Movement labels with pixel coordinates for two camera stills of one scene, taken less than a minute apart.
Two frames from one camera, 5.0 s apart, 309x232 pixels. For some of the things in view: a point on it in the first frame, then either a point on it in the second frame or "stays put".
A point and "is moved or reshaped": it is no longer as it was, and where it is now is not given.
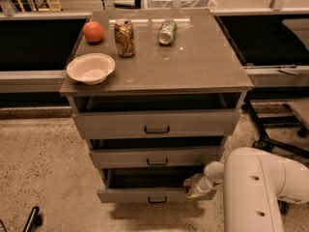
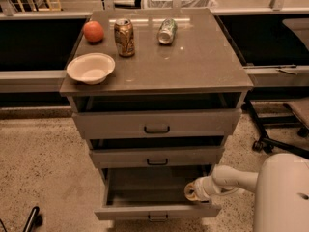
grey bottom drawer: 149,185 is moved or reshaped
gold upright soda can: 125,38 stays put
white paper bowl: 91,69 stays put
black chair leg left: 35,219 stays put
